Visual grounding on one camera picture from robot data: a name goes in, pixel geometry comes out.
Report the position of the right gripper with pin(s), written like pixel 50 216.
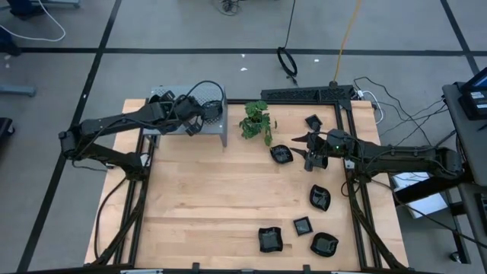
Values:
pixel 327 146

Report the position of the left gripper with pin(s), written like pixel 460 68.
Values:
pixel 182 111

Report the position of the small square black plate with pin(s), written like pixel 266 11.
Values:
pixel 313 122
pixel 303 226

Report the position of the leaf-shaped black plate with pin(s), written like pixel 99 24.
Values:
pixel 281 154

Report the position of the rounded square black plate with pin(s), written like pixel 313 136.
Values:
pixel 320 198

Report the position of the wavy square black plate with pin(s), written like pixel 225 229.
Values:
pixel 270 239

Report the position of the oval black plate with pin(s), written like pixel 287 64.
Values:
pixel 324 244

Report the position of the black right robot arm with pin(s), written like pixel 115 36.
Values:
pixel 403 158

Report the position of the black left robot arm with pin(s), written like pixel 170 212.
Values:
pixel 114 123

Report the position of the grey perforated metal shelf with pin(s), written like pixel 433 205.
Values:
pixel 213 127

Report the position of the green artificial potted plant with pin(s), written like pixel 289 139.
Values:
pixel 255 122

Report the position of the black desk beam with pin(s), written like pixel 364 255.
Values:
pixel 433 184

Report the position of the white box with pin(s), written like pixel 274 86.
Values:
pixel 430 205

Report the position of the grey desk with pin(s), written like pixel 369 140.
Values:
pixel 468 137

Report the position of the grey floor bar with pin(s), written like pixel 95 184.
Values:
pixel 17 90

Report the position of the black floor object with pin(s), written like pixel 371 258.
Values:
pixel 5 127

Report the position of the dark blue floor object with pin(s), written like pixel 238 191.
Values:
pixel 23 7

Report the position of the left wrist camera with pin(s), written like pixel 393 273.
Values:
pixel 198 109

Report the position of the black aluminium table frame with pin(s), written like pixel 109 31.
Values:
pixel 293 101

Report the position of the black perforated bracket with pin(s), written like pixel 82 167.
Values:
pixel 304 94

